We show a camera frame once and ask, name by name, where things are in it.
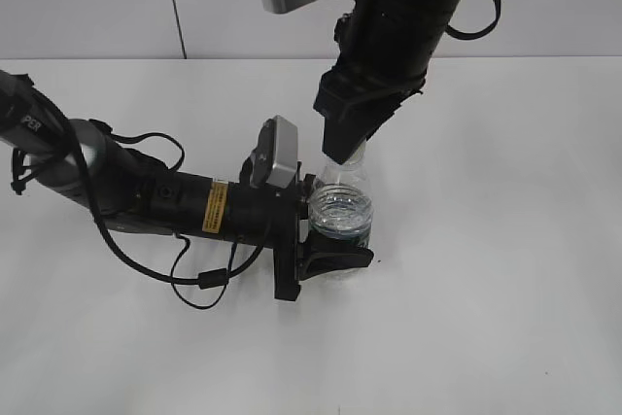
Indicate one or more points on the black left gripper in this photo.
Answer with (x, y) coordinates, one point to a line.
(318, 255)

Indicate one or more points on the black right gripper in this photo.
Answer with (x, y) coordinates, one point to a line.
(356, 99)

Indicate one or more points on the clear Cestbon water bottle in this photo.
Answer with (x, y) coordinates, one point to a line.
(340, 203)

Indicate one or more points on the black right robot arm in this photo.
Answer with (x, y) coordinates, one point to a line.
(385, 50)

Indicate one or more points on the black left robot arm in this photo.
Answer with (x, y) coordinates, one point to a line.
(128, 191)

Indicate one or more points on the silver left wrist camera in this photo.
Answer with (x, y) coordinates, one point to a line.
(273, 161)

